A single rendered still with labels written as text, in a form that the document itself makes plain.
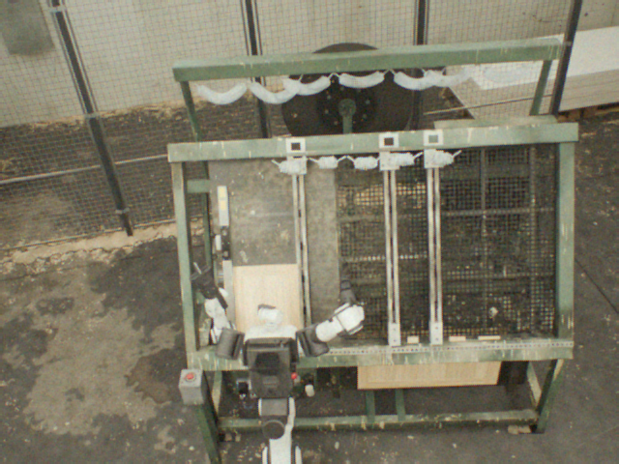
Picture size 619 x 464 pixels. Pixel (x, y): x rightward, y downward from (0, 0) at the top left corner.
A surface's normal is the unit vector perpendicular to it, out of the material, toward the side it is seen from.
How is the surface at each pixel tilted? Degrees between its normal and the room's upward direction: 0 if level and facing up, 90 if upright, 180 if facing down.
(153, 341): 0
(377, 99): 90
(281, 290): 58
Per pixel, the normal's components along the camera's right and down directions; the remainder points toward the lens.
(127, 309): -0.07, -0.77
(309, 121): -0.01, 0.64
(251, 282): -0.05, 0.14
